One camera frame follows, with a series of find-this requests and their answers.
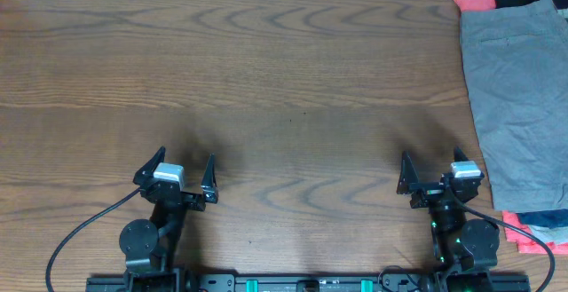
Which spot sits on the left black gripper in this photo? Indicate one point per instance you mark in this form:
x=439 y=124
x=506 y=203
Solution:
x=178 y=195

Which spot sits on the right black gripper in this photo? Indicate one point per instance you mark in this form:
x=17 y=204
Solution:
x=435 y=189

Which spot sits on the grey shorts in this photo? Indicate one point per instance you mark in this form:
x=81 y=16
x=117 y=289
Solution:
x=515 y=66

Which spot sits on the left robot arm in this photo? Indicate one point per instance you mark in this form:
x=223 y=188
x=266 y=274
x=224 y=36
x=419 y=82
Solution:
x=149 y=245

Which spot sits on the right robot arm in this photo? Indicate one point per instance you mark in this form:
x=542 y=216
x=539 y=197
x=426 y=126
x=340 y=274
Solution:
x=465 y=248

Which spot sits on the light grey garment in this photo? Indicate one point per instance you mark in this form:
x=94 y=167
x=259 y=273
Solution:
x=557 y=235

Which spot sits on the red printed shirt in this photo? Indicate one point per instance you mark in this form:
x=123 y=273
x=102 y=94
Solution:
x=524 y=245

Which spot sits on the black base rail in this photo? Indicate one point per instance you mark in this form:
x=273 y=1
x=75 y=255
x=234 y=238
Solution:
x=385 y=281

